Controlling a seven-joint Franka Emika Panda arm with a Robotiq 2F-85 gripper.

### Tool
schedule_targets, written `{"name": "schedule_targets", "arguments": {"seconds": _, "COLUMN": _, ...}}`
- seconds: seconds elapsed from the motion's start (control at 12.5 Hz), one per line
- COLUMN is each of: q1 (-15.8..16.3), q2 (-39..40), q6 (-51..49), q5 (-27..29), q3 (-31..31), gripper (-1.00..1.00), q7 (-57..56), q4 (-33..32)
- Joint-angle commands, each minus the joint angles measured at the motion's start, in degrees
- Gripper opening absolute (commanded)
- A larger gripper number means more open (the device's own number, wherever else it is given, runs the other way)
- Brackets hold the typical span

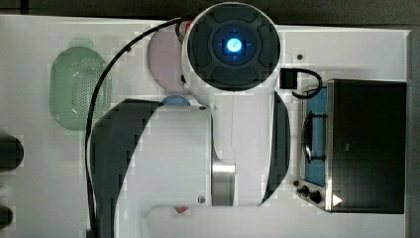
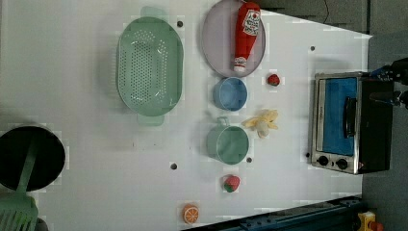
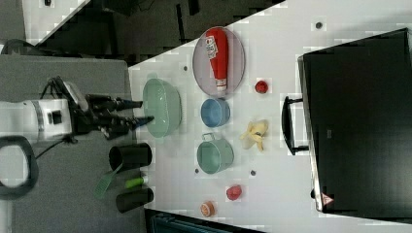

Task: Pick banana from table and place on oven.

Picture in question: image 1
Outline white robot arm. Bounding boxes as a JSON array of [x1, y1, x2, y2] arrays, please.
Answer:
[[89, 2, 290, 238]]

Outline black toaster oven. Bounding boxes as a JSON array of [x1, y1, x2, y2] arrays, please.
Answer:
[[296, 79, 407, 214]]

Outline blue cup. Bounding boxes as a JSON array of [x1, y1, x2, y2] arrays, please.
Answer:
[[161, 94, 190, 106]]

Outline pink round plate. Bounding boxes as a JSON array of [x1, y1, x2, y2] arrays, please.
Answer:
[[147, 26, 190, 95]]

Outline red strawberry toy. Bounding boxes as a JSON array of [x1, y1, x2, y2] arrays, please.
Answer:
[[175, 206, 188, 213]]

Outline green perforated colander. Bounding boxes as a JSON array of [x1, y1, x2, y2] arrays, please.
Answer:
[[49, 47, 106, 131]]

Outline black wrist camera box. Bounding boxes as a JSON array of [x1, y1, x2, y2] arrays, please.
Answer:
[[279, 68, 297, 89]]

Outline black camera cable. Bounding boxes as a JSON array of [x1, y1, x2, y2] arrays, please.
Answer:
[[291, 67, 324, 100]]

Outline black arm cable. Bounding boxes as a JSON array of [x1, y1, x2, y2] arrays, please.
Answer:
[[84, 14, 196, 238]]

